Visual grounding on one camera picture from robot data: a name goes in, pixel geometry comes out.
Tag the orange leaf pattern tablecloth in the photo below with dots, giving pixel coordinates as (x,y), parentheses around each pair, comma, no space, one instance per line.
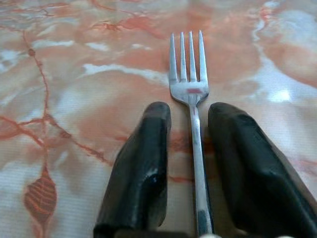
(74,104)

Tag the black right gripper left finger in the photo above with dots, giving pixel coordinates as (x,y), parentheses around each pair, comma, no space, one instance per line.
(138,168)

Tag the silver metal fork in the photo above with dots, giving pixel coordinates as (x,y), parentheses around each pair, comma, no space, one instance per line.
(195,134)

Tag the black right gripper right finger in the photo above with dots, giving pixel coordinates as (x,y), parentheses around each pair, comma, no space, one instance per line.
(257,173)

